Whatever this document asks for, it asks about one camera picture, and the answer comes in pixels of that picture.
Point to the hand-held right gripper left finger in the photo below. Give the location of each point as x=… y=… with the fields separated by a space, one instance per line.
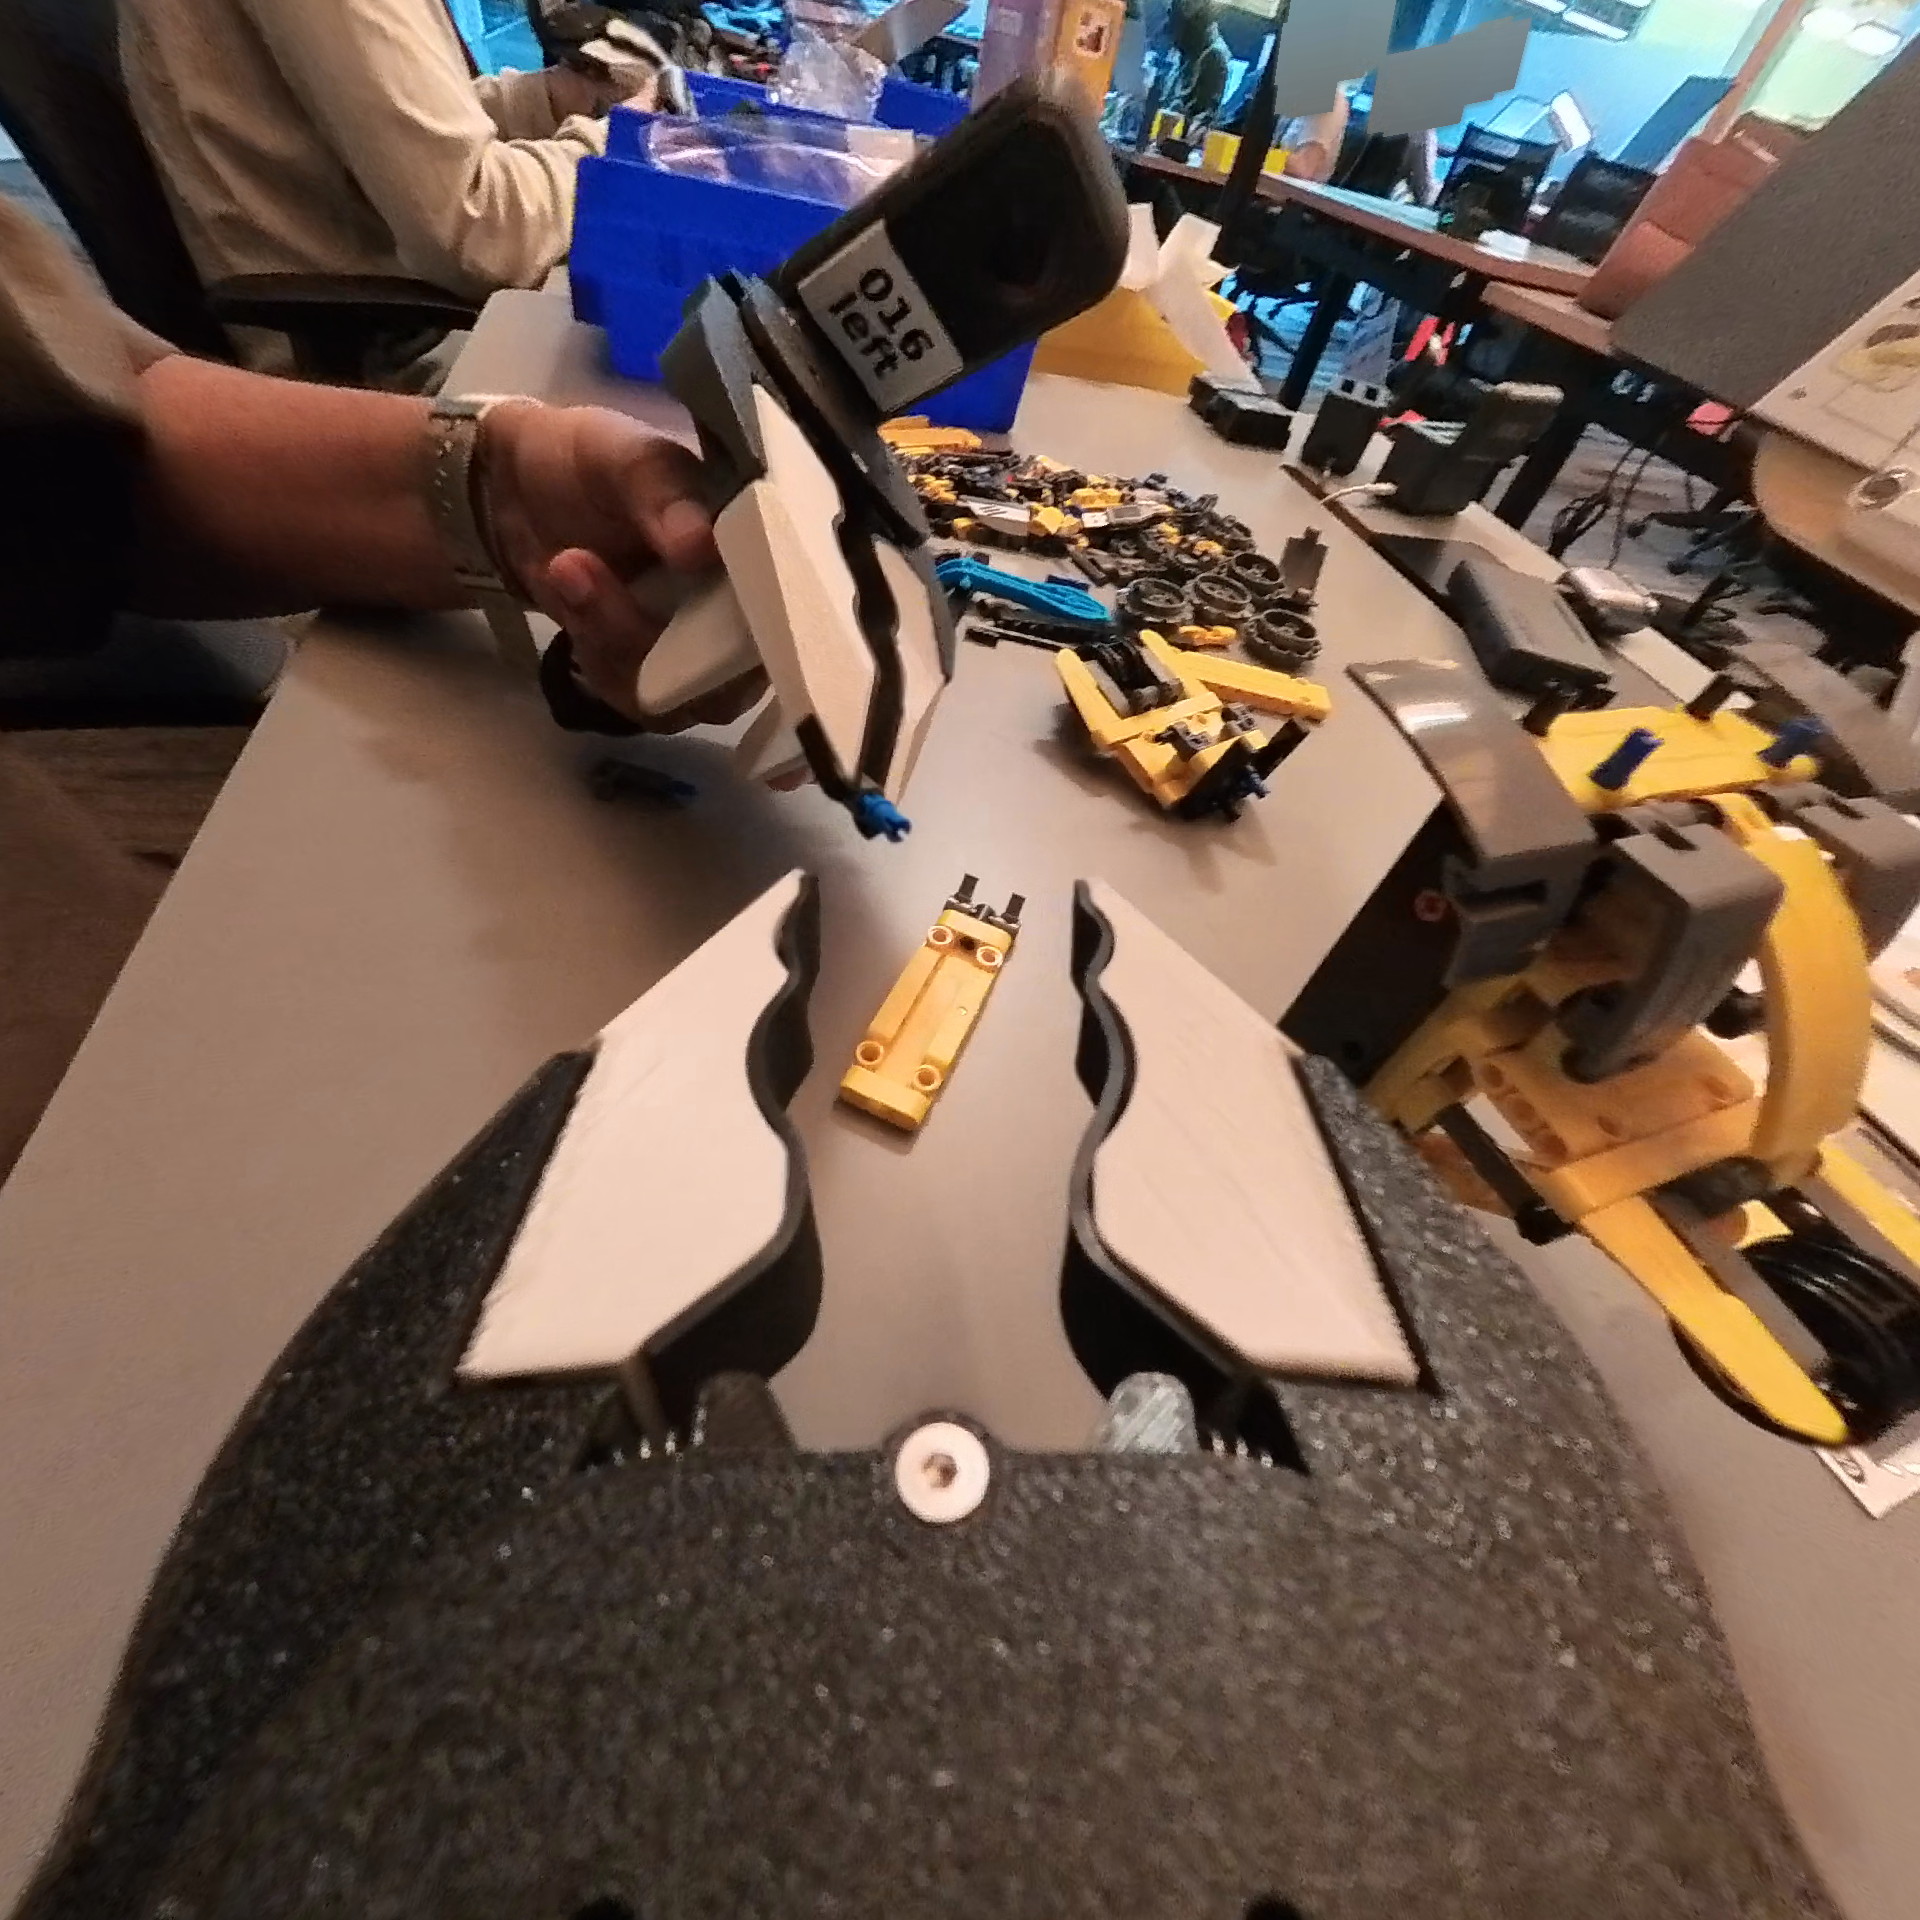
x=645 y=1186

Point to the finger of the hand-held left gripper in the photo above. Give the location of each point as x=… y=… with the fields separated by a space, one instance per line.
x=914 y=674
x=804 y=586

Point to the black charger with screen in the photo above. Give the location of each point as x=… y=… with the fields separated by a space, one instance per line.
x=1346 y=425

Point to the blue plastic bin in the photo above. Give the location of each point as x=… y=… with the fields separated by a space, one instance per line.
x=659 y=255

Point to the black battery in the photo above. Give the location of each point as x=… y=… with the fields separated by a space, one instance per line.
x=1241 y=415

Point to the yellow panel with grey pins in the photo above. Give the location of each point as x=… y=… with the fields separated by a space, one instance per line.
x=931 y=1019

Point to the small yellow toy assembly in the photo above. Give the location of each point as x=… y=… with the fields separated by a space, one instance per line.
x=1171 y=734

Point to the black charger with slots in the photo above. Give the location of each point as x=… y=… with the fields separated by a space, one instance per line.
x=1470 y=451

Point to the light blue plastic piece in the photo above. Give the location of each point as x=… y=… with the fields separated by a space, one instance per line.
x=1020 y=591

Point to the pile of toy building pieces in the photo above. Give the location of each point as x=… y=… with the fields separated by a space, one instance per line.
x=1112 y=524

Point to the grey earbuds case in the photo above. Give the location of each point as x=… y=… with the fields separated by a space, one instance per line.
x=1607 y=598

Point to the silver wristwatch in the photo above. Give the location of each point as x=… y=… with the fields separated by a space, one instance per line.
x=465 y=494

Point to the grey laptop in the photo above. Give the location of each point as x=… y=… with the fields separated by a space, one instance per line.
x=1772 y=240

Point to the yellow and grey toy vehicle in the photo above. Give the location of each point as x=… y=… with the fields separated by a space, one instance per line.
x=1651 y=1079

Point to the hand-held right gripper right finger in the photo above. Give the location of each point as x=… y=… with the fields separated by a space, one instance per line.
x=1230 y=1186

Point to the yellow bag with white paper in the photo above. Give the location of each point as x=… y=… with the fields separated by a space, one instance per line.
x=1124 y=330

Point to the blue toy pin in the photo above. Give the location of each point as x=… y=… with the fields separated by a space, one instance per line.
x=881 y=818

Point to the person's left forearm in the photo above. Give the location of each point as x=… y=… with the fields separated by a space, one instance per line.
x=301 y=482

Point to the cardboard box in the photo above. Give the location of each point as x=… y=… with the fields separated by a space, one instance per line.
x=1088 y=32

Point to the printed instruction sheet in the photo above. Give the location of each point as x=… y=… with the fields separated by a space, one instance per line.
x=1874 y=1463

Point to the person's left hand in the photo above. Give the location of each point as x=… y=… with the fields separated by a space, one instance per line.
x=616 y=510

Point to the black power bank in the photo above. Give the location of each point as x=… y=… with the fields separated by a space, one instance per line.
x=1524 y=621

